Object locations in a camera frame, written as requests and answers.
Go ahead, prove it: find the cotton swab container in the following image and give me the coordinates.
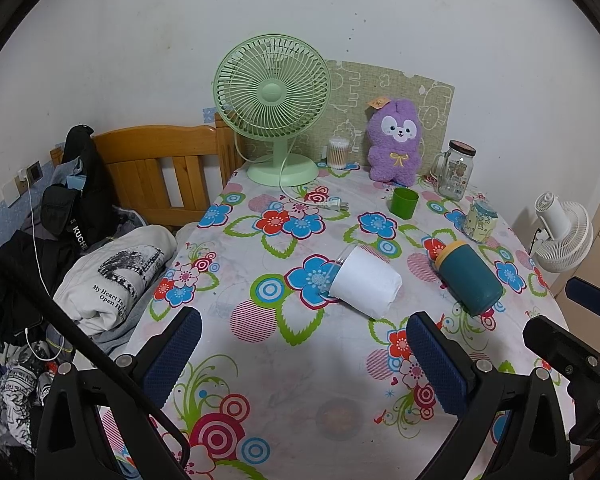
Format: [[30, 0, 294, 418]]
[[327, 136, 352, 170]]

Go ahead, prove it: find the green printed board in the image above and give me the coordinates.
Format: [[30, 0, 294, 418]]
[[300, 58, 456, 182]]

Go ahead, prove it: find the small green cup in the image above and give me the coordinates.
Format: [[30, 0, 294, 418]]
[[391, 188, 420, 220]]

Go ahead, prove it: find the white charging cable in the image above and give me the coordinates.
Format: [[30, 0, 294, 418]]
[[23, 175, 64, 362]]

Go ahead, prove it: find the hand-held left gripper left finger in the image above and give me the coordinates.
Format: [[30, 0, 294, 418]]
[[34, 306, 203, 480]]

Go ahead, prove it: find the white cup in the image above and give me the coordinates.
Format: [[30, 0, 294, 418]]
[[321, 244, 403, 320]]

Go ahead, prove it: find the green desk fan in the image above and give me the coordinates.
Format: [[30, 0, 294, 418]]
[[213, 34, 331, 189]]

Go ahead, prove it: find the glass mug jar with lid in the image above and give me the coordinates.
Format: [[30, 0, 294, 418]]
[[431, 140, 477, 201]]

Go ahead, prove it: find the small patterned glass jar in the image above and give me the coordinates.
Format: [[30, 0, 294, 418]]
[[462, 198, 499, 244]]

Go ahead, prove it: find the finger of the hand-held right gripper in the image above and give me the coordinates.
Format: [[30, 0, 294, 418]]
[[565, 276, 600, 319], [522, 314, 600, 377]]

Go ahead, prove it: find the teal cup with yellow lid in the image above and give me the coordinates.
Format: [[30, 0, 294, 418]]
[[433, 239, 505, 317]]

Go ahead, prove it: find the pile of clothes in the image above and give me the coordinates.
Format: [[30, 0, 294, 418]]
[[0, 230, 83, 463]]

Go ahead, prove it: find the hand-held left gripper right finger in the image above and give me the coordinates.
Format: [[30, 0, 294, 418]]
[[406, 311, 572, 480]]

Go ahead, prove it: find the purple plush toy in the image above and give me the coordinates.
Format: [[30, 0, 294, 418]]
[[364, 98, 424, 185]]

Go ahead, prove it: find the white power plug cable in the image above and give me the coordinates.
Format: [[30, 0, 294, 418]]
[[279, 135, 351, 213]]

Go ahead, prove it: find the floral tablecloth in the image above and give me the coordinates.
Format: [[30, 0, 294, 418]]
[[97, 159, 581, 480]]

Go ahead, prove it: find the folded white printed shirt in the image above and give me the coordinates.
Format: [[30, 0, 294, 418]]
[[53, 224, 179, 334]]

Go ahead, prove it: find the white desk fan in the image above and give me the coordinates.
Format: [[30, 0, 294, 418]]
[[529, 191, 594, 274]]

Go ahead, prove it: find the wooden headboard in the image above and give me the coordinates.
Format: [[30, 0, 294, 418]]
[[50, 112, 246, 234]]

